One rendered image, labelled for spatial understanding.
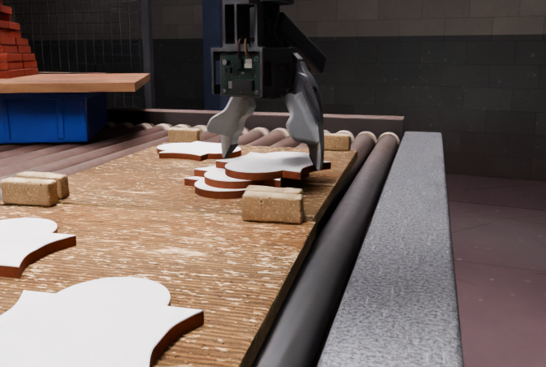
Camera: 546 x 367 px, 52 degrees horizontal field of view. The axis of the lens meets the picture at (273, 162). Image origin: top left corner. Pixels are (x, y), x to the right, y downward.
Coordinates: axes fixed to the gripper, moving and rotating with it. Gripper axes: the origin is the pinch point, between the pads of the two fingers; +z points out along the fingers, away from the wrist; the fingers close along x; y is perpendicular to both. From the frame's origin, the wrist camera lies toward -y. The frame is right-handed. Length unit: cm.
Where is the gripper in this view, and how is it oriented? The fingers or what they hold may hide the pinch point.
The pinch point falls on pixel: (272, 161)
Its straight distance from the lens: 68.3
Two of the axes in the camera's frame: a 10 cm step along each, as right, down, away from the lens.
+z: 0.0, 9.8, 1.9
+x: 8.3, 1.1, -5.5
